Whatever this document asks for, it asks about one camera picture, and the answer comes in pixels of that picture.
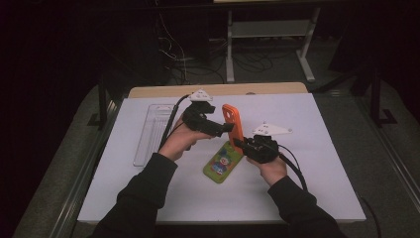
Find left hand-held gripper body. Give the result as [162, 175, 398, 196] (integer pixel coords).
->
[181, 88, 224, 138]

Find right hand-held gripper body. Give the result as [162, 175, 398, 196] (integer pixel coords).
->
[243, 122, 293, 165]

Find orange phone case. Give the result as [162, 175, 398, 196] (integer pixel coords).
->
[221, 103, 246, 155]

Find green clown print phone case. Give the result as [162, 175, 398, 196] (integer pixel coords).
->
[202, 140, 246, 184]

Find clear plastic tray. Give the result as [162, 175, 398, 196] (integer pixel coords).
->
[133, 103, 176, 168]

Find person's right hand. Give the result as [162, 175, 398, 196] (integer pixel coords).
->
[246, 155, 288, 187]

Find person's left hand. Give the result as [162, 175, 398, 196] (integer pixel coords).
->
[157, 115, 213, 163]

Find light wooden table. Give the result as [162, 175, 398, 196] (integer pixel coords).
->
[128, 81, 309, 99]

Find black metal stand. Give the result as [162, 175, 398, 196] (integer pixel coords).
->
[367, 65, 399, 128]
[87, 75, 115, 132]

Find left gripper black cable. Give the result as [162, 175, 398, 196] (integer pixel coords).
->
[157, 93, 192, 153]

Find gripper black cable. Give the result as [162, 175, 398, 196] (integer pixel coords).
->
[278, 144, 383, 238]
[157, 93, 192, 153]

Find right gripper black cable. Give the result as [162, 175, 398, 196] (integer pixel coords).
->
[278, 144, 383, 238]

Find tangle of floor cables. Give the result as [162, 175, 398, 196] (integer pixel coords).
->
[155, 13, 275, 85]

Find white metal table frame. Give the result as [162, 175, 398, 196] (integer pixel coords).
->
[225, 6, 322, 83]

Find grey metal rail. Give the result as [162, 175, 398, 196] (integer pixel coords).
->
[356, 95, 420, 212]
[49, 98, 123, 238]

